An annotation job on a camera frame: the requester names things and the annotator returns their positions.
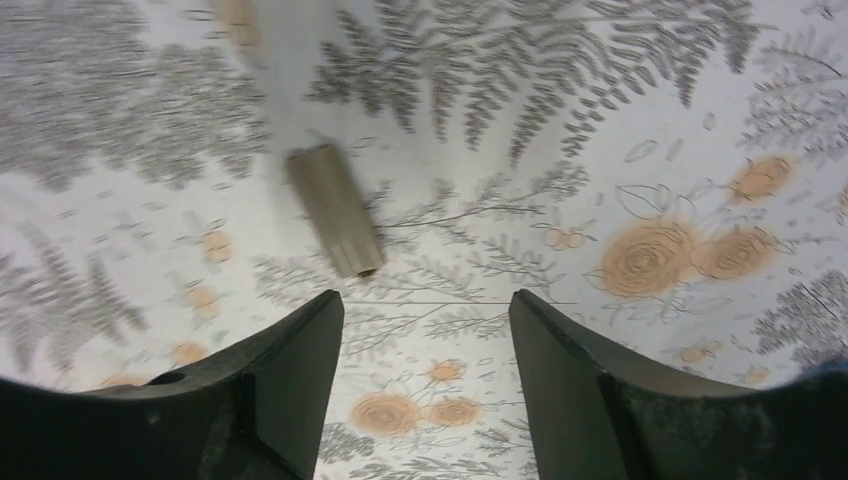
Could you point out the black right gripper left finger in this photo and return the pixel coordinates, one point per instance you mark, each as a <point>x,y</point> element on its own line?
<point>254,410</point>

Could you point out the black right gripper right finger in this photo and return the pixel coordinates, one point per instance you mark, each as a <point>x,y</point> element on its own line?
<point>598,410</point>

